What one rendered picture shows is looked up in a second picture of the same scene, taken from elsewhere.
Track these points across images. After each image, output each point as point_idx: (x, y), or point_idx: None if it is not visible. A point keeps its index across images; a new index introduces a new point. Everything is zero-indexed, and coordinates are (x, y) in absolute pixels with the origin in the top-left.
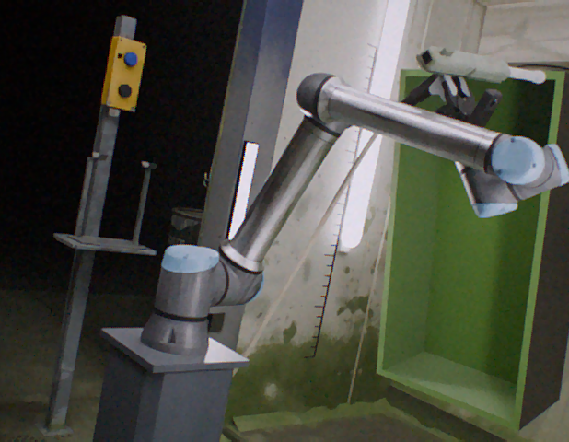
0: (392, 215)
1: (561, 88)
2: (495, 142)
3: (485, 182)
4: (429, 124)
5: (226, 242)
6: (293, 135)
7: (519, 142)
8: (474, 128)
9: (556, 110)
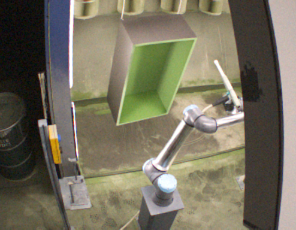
0: (125, 86)
1: (195, 41)
2: None
3: None
4: (239, 120)
5: (160, 167)
6: (184, 132)
7: None
8: None
9: (193, 46)
